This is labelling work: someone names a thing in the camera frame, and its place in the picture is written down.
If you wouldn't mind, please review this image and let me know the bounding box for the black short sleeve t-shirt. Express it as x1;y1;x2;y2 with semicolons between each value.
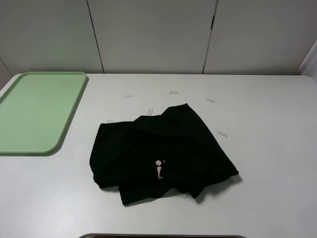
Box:
90;104;238;206

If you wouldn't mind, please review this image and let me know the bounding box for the light green plastic tray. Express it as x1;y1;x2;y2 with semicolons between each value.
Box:
0;72;88;155

